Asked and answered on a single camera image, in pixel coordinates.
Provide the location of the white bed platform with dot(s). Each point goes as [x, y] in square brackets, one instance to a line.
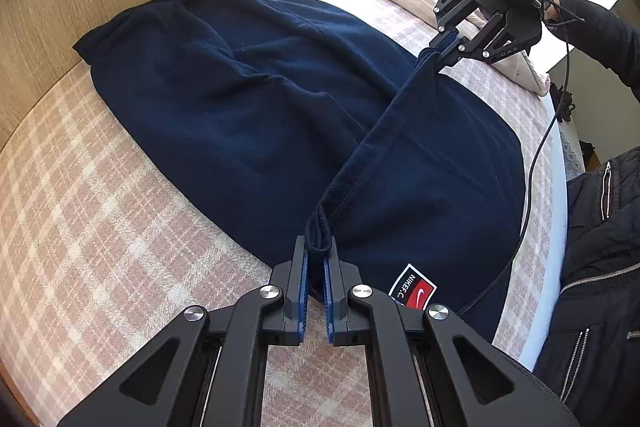
[555, 187]

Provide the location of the person's right hand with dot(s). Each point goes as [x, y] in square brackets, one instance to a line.
[552, 7]

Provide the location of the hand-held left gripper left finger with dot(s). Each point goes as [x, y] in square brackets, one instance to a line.
[302, 292]

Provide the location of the person's black jacket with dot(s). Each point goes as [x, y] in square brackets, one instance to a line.
[600, 282]

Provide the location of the person's right forearm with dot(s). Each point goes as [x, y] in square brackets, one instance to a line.
[610, 37]

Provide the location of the pink white plaid blanket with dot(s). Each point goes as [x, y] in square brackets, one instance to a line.
[100, 232]

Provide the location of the beige cushion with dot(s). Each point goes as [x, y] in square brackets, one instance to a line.
[510, 67]

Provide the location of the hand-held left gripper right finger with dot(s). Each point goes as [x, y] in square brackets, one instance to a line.
[328, 302]

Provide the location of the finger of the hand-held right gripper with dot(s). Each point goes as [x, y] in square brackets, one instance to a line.
[510, 39]
[457, 2]

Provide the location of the navy blue t-shirt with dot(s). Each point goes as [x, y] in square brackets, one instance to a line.
[250, 107]

